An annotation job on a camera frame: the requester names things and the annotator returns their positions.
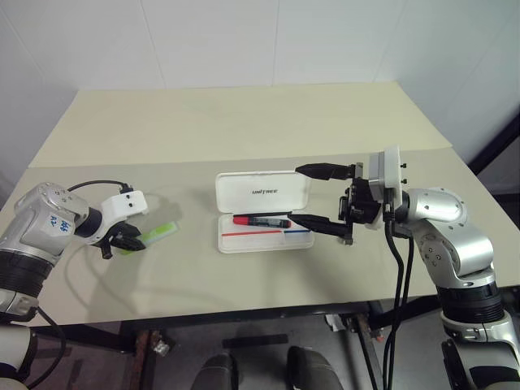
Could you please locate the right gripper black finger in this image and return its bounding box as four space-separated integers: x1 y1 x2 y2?
285 212 353 245
294 162 355 181

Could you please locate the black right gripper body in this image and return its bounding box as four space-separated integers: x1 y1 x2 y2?
338 162 387 246

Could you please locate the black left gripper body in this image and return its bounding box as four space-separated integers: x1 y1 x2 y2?
97 220 132 262

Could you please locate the green highlighter marker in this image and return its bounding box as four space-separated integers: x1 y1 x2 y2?
120 220 180 257

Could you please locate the red marker with black body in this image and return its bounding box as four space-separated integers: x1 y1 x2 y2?
232 214 293 229

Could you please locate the white Unitree pencil case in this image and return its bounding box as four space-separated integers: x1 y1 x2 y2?
214 169 316 254

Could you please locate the thin red stick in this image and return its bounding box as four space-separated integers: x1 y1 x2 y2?
220 229 284 238

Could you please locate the small white paper scrap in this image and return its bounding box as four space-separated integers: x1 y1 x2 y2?
323 314 347 333

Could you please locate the rusty brown table leg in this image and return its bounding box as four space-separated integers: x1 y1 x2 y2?
132 329 160 390

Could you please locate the flat black bar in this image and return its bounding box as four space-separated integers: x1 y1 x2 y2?
222 333 289 349

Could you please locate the dark rounded shape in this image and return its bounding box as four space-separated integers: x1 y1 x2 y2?
285 345 343 390
192 352 241 390

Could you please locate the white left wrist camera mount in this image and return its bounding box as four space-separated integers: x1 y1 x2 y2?
100 189 150 225

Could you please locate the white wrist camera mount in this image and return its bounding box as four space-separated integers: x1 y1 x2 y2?
367 145 410 232
100 189 150 225

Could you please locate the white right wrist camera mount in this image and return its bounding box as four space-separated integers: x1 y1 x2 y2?
367 145 410 232

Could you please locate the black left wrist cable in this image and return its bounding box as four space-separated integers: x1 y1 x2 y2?
66 180 133 195

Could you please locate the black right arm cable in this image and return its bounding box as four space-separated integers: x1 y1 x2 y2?
386 232 417 390
380 202 408 390

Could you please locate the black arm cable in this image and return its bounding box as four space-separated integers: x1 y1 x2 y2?
0 305 68 390
386 232 417 390
380 202 408 390

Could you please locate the black table frame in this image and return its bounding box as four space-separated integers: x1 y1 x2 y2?
31 284 520 390

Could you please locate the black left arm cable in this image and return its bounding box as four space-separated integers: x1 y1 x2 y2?
0 305 68 390

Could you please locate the black metal post frame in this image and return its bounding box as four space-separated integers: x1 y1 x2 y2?
466 95 520 176

